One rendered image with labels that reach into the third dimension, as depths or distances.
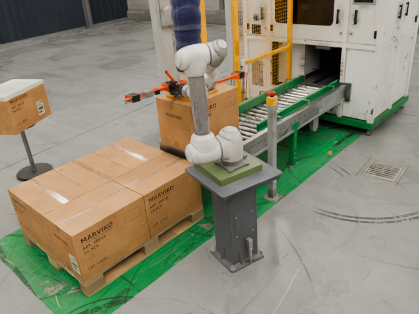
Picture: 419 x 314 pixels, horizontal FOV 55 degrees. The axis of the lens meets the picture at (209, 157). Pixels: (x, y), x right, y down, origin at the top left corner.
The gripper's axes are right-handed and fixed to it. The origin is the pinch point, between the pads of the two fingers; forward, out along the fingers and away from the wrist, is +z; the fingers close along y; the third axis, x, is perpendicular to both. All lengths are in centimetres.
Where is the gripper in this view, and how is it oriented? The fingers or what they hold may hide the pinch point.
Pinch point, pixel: (167, 86)
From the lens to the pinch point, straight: 320.2
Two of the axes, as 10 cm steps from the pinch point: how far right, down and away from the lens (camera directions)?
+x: 6.8, -3.8, 6.3
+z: -7.3, -2.6, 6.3
